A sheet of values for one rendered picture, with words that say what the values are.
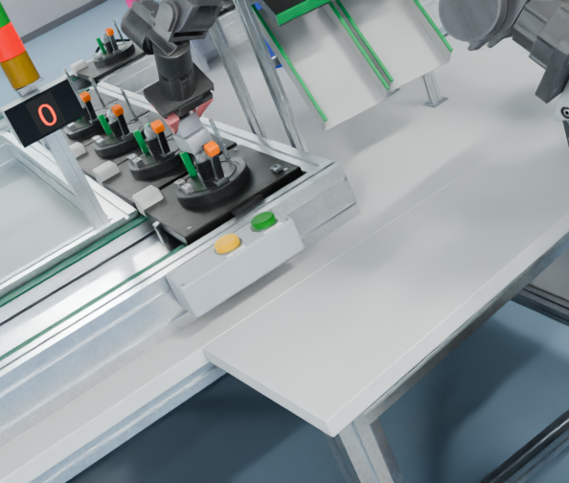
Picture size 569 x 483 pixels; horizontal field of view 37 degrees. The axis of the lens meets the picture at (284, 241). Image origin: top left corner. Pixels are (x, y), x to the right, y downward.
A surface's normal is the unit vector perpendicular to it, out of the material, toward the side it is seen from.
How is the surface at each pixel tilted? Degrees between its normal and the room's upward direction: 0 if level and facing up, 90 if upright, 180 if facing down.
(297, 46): 45
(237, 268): 90
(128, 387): 0
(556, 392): 0
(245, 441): 0
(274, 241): 90
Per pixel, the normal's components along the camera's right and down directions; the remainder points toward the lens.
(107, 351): 0.48, 0.26
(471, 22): -0.63, 0.24
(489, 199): -0.35, -0.82
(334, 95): -0.01, -0.33
